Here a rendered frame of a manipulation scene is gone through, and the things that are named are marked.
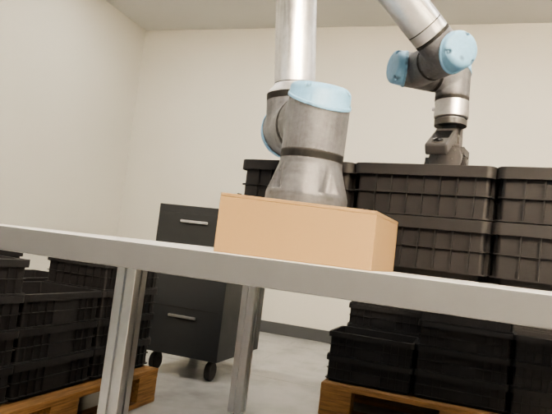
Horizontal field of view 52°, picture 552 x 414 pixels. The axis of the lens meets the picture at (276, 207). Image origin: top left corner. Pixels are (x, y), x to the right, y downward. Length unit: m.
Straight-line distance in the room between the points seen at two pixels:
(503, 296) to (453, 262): 0.46
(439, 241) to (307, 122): 0.39
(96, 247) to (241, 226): 0.23
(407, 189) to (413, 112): 3.73
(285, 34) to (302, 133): 0.27
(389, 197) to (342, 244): 0.38
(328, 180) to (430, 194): 0.29
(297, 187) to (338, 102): 0.17
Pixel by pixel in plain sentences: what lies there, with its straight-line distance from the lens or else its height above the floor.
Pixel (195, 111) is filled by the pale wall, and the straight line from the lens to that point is 5.55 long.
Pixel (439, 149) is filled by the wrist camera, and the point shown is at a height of 0.96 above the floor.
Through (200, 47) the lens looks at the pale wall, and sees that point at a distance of 5.74.
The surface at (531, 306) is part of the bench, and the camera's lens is 0.74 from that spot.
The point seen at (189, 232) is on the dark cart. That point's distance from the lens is 3.04.
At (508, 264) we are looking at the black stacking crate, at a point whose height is 0.74.
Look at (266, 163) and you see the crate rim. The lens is 1.36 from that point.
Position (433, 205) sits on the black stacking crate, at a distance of 1.21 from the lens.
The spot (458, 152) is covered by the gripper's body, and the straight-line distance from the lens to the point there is 1.29.
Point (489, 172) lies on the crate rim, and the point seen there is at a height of 0.92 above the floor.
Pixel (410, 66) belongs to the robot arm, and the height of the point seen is 1.13.
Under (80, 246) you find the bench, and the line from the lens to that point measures 0.94.
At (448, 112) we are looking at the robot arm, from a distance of 1.30.
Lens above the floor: 0.71
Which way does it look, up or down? 5 degrees up
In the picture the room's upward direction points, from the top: 7 degrees clockwise
